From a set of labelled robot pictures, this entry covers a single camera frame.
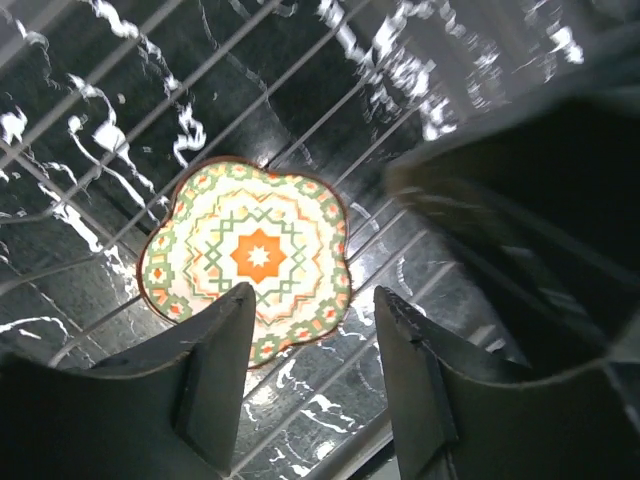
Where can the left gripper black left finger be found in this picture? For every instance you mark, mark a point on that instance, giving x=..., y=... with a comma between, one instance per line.
x=167, y=408

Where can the black wire dish rack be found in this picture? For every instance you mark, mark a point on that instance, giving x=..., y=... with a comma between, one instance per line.
x=110, y=104

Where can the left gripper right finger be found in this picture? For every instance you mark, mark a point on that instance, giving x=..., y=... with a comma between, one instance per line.
x=460, y=412

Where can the white flower-shaped bowl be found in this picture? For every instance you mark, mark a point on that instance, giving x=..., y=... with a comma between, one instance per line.
x=230, y=222

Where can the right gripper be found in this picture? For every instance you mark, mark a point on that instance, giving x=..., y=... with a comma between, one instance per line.
x=540, y=201

